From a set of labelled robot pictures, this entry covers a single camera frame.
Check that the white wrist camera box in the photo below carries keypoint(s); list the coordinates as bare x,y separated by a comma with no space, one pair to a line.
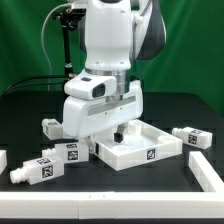
89,87

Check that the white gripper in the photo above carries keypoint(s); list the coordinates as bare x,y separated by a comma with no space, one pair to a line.
82,118

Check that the black camera stand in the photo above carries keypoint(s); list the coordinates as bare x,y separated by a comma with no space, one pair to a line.
69,20

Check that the white square table top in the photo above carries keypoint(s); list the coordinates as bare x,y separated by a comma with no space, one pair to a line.
142,144

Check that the white U-shaped fence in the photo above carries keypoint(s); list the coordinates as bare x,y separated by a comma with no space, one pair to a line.
208,203

